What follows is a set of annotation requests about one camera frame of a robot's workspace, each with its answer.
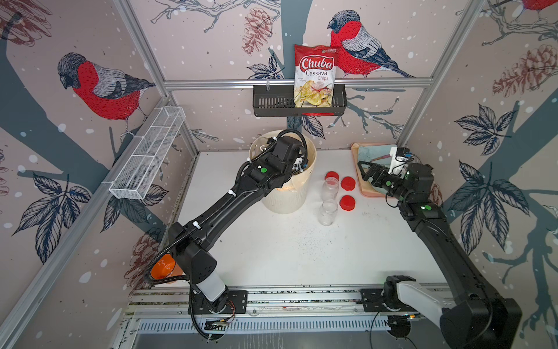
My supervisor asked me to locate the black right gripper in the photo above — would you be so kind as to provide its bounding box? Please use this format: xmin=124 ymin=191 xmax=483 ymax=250
xmin=357 ymin=161 xmax=411 ymax=204

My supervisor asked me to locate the red jar lid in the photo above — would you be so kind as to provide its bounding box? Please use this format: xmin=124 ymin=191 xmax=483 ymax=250
xmin=339 ymin=195 xmax=356 ymax=212
xmin=325 ymin=171 xmax=339 ymax=180
xmin=341 ymin=176 xmax=356 ymax=191

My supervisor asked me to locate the glass jar with tea leaves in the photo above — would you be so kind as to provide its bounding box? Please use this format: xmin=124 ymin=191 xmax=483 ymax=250
xmin=321 ymin=177 xmax=339 ymax=202

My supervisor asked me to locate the red-lidded glass jar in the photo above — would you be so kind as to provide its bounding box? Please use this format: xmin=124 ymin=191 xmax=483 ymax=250
xmin=318 ymin=199 xmax=338 ymax=226

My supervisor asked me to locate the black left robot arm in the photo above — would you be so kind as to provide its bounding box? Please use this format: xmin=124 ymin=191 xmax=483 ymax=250
xmin=169 ymin=129 xmax=308 ymax=313

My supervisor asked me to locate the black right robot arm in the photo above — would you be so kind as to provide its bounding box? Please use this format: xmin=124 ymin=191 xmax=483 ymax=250
xmin=357 ymin=161 xmax=523 ymax=348

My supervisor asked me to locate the pink plastic tray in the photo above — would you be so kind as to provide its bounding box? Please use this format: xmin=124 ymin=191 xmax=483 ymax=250
xmin=351 ymin=143 xmax=390 ymax=198

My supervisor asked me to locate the yellowish bin liner bag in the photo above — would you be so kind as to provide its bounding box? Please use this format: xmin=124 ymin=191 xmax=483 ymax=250
xmin=249 ymin=130 xmax=317 ymax=191

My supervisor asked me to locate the cream waste bin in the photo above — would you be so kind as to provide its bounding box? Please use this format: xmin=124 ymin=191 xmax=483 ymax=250
xmin=249 ymin=129 xmax=318 ymax=215

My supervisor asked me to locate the Chuba cassava chips bag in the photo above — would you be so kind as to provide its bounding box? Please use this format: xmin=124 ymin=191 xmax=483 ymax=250
xmin=294 ymin=45 xmax=339 ymax=108

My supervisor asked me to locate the orange cup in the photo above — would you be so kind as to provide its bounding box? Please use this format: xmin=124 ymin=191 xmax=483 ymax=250
xmin=151 ymin=254 xmax=183 ymax=280

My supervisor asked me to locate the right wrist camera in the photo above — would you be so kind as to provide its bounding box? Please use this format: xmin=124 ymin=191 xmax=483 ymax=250
xmin=389 ymin=147 xmax=414 ymax=175

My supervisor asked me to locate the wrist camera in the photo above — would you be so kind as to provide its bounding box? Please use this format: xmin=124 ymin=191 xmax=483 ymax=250
xmin=389 ymin=147 xmax=414 ymax=175
xmin=292 ymin=157 xmax=308 ymax=175

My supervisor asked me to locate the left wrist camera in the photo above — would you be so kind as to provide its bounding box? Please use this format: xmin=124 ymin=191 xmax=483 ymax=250
xmin=292 ymin=157 xmax=308 ymax=175

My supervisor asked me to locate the black wall basket shelf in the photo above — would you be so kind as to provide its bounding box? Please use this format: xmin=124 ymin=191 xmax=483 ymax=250
xmin=252 ymin=85 xmax=347 ymax=117

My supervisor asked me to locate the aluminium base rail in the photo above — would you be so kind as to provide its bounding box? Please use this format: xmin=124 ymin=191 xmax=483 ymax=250
xmin=117 ymin=285 xmax=485 ymax=337

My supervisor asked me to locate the white wire mesh basket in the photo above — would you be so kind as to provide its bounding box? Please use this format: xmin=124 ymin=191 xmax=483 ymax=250
xmin=109 ymin=106 xmax=185 ymax=200

